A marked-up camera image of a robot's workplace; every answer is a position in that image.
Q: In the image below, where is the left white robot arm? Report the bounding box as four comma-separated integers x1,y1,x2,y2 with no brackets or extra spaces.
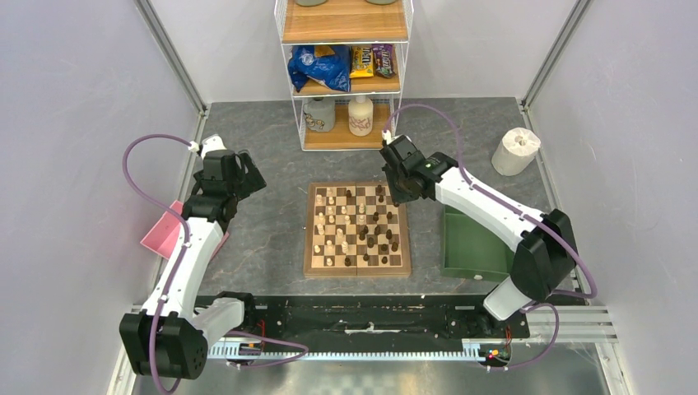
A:
119,150,266,379

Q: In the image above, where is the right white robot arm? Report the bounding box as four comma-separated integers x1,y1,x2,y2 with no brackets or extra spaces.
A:
379,131,579,337

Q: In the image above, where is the wooden chess board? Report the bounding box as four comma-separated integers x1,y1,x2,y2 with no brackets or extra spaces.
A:
303,181,412,278

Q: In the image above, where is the pink tray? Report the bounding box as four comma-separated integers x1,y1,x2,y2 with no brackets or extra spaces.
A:
140,200,230,261

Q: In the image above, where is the cream bottle pink lettering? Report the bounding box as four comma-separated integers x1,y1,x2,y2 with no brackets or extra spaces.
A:
347,95,374,137

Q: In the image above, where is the grey bottle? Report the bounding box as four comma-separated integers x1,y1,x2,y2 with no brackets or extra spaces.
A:
302,97,336,132

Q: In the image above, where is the green tray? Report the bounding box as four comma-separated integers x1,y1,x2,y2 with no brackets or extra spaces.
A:
440,206,514,283

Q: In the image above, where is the white paper towel roll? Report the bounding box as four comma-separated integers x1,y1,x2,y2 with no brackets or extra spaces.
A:
491,128,542,176

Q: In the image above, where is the brown candy bag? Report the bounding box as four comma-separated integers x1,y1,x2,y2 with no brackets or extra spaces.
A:
371,44,397,79

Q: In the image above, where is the yellow candy bag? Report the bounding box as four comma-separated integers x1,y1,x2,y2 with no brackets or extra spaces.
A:
350,45,375,79

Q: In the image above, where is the blue snack bag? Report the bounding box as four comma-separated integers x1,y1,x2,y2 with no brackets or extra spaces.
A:
287,44,351,92

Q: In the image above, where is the white wire wooden shelf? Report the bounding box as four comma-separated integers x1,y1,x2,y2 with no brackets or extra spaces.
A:
274,1,414,151

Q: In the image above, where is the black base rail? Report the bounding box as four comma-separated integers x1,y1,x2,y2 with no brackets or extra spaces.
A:
190,294,531,361

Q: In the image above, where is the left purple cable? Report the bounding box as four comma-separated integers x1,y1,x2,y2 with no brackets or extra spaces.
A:
121,133,201,395

